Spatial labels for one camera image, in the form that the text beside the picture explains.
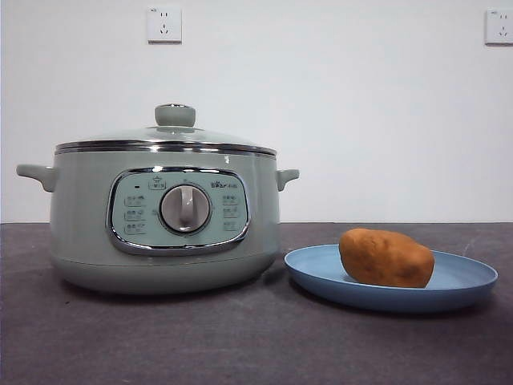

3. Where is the glass lid with green knob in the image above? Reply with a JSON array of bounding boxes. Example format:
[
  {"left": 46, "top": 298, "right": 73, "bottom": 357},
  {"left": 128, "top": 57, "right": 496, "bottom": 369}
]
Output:
[{"left": 55, "top": 103, "right": 277, "bottom": 156}]

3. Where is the brown potato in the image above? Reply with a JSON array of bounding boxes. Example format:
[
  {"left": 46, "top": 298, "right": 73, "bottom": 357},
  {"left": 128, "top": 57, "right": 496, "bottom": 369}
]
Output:
[{"left": 338, "top": 227, "right": 436, "bottom": 290}]

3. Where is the blue round plate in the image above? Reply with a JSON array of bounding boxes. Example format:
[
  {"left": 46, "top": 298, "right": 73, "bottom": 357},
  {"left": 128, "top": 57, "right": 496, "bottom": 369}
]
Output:
[{"left": 284, "top": 243, "right": 499, "bottom": 314}]

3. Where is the pale green electric steamer pot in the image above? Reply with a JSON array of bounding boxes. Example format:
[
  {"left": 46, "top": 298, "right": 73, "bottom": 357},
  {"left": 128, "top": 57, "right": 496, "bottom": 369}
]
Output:
[{"left": 15, "top": 138, "right": 301, "bottom": 297}]

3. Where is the white wall socket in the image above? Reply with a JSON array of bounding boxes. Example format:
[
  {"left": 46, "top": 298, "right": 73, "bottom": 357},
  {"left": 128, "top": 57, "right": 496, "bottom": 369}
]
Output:
[
  {"left": 146, "top": 6, "right": 183, "bottom": 44},
  {"left": 484, "top": 8, "right": 513, "bottom": 46}
]

